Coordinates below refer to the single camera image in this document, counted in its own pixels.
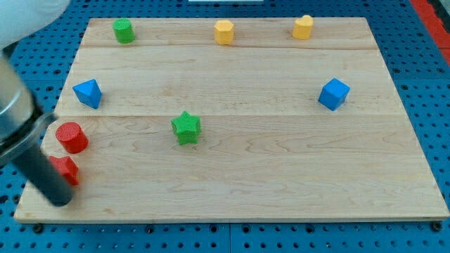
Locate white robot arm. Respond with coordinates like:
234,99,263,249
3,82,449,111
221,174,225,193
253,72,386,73
1,0,70,165

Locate wooden board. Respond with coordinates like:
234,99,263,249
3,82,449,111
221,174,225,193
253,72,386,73
14,18,449,223

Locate green star block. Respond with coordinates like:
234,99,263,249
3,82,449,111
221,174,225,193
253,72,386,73
171,111,201,145

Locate yellow hexagon block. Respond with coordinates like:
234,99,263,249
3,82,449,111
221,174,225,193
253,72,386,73
214,20,234,45

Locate blue cube block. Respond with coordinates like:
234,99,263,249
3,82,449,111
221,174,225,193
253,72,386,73
318,78,350,111

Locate yellow heart block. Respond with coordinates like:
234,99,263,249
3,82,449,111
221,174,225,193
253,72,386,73
292,15,314,40

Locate blue triangular prism block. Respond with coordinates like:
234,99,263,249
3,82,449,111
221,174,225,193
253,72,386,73
72,79,102,109

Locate green cylinder block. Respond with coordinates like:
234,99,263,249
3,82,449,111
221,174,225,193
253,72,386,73
112,18,135,44

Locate red cylinder block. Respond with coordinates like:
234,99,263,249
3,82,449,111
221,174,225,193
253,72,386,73
56,122,89,154

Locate red star block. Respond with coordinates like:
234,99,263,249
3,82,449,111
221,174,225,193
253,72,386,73
49,156,79,186

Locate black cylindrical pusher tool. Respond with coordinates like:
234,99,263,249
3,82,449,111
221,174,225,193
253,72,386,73
12,144,73,207

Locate red mat strip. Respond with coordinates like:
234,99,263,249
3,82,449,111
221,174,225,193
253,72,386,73
410,0,449,64

